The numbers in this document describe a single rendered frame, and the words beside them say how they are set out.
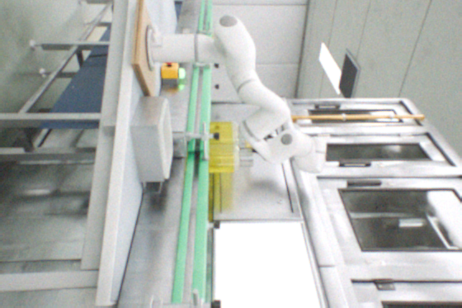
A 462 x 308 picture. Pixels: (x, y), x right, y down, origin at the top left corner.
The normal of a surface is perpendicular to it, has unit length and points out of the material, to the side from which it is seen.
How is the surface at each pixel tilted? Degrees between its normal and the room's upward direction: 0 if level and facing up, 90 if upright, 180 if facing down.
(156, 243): 90
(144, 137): 90
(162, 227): 90
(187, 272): 90
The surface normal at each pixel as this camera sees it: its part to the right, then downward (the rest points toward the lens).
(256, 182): 0.02, -0.81
